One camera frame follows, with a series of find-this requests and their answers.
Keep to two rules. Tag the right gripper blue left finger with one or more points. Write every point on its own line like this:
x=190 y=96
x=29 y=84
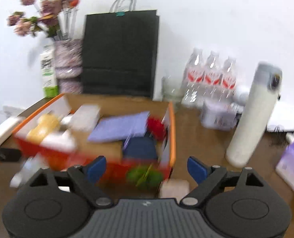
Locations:
x=85 y=178

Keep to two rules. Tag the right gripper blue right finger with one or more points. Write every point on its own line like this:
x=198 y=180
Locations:
x=208 y=179

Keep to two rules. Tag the purple woven cloth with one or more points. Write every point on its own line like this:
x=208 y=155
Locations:
x=120 y=128

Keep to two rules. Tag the yellow white plush dog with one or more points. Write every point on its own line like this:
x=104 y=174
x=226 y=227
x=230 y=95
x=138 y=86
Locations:
x=47 y=124

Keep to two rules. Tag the translucent box of white beads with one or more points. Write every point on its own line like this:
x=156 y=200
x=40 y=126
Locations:
x=85 y=118

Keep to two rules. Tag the navy zippered case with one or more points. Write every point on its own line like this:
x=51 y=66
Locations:
x=140 y=148

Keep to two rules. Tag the red fabric rose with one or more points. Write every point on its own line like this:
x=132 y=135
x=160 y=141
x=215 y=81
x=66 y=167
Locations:
x=156 y=128

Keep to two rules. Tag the clear plastic bag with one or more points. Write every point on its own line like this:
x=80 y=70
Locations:
x=28 y=169

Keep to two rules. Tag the white round puck device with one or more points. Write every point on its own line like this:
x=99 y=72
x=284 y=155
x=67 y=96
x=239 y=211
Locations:
x=60 y=141

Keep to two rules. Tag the white power strip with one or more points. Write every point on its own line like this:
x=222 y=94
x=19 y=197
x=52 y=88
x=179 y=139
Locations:
x=8 y=126

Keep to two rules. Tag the pink cube charger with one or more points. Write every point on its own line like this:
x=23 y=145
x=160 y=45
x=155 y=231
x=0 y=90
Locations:
x=174 y=188

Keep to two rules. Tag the small lavender tin box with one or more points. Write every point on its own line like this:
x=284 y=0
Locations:
x=217 y=116

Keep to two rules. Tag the red orange cardboard box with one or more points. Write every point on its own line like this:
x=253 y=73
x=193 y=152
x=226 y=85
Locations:
x=119 y=169

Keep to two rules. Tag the water bottle left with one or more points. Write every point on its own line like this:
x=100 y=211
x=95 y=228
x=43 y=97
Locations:
x=192 y=77

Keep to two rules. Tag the water bottle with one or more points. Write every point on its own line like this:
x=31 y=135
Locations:
x=228 y=79
x=192 y=77
x=212 y=74

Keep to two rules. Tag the purple tissue pack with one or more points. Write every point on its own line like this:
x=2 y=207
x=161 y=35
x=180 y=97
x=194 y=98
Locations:
x=285 y=167

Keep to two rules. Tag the green white milk carton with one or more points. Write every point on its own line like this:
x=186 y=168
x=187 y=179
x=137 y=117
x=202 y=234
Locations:
x=50 y=84

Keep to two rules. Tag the clear glass cup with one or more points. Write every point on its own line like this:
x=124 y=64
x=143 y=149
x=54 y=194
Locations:
x=172 y=91

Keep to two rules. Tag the water bottle right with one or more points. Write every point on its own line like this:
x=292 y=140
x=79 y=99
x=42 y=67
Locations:
x=228 y=79

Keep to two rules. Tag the water bottle middle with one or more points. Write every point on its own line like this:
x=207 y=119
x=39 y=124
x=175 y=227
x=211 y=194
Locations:
x=212 y=74

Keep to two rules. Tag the white thermos bottle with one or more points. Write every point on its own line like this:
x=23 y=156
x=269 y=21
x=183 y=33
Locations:
x=263 y=95

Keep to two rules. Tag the purple textured vase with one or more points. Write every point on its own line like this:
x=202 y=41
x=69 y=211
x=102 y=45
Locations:
x=68 y=65

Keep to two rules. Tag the black paper shopping bag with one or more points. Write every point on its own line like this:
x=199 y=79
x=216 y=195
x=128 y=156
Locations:
x=119 y=52

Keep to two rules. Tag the dried pink flower bouquet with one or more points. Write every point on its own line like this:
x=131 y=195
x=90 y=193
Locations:
x=56 y=18

